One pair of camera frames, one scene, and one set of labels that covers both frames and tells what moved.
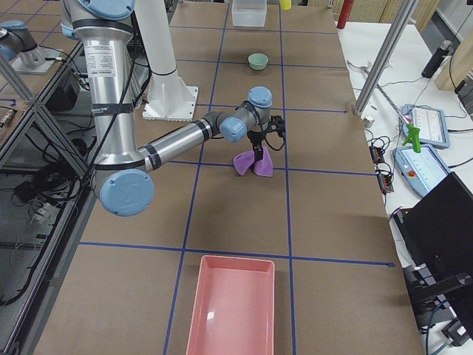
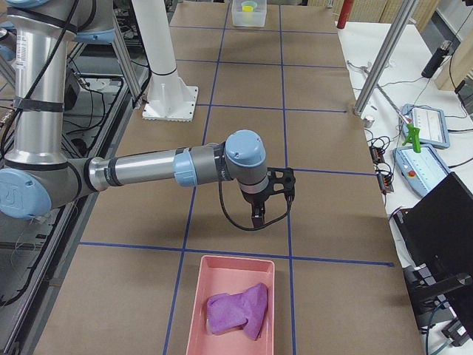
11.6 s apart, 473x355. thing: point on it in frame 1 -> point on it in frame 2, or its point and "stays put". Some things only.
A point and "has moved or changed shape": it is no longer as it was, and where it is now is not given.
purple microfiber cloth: [244, 160] has moved or changed shape
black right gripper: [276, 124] -> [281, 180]
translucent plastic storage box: [249, 12] stays put
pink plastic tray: [234, 308] stays put
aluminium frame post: [383, 58] stays put
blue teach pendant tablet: [431, 122] stays put
